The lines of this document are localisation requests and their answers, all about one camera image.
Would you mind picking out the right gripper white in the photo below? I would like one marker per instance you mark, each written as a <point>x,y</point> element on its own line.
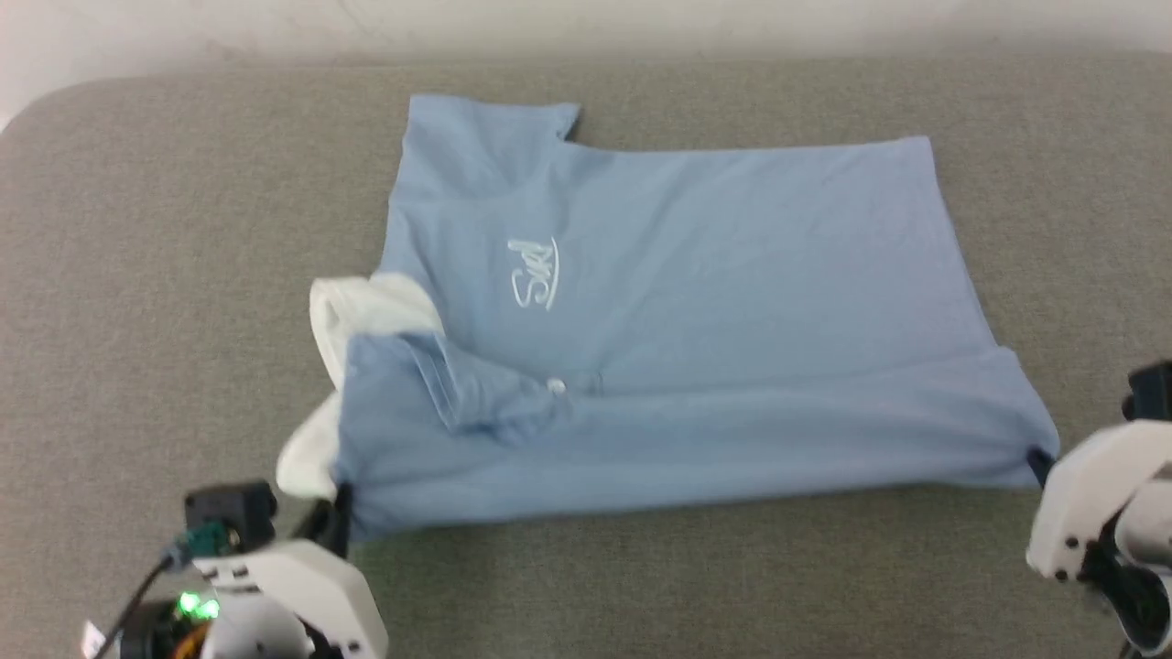
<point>1090,499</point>

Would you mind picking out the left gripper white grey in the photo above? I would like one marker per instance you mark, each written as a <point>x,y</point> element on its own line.
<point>307,590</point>

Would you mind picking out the light blue polo shirt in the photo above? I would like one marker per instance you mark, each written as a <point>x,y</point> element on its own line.
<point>687,320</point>

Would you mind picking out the grey-green fabric sofa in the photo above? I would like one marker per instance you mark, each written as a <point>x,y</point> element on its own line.
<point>137,320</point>

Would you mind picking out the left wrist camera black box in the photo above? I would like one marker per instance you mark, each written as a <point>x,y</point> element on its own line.
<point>229,513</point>

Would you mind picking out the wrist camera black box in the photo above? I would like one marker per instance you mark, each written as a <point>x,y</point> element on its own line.
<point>229,513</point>
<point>1152,392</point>

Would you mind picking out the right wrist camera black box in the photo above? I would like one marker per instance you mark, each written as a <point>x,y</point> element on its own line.
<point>1152,392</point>

